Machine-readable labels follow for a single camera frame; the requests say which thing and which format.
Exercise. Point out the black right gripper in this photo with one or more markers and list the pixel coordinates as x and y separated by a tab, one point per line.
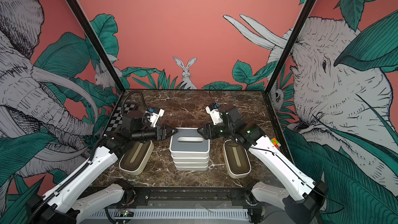
210	130

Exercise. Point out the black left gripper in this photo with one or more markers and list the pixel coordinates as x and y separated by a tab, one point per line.
171	133

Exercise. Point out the white box grey lid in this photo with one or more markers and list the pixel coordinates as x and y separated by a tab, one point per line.
188	143
177	159

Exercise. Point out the white box bamboo lid front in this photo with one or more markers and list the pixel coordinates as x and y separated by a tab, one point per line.
191	168

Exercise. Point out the cream box dark lid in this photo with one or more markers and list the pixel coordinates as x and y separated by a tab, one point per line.
236	160
135	160

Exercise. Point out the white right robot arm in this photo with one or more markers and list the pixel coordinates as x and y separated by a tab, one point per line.
301	197

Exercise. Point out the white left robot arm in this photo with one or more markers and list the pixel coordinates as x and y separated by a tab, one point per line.
108	149

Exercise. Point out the black white checkerboard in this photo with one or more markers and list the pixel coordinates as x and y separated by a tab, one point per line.
116	117

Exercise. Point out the colourful puzzle cube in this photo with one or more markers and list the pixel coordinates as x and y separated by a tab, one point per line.
275	143

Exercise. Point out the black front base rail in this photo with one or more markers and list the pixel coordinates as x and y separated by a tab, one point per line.
95	199

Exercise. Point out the white perforated cable duct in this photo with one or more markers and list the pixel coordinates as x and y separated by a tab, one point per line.
178	213

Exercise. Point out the black left corner post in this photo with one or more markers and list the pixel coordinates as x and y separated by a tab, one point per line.
95	42

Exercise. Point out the black corner post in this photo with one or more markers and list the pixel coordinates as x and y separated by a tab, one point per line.
306	10
95	42

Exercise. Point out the black right corner post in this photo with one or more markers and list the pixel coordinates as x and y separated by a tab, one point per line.
306	10

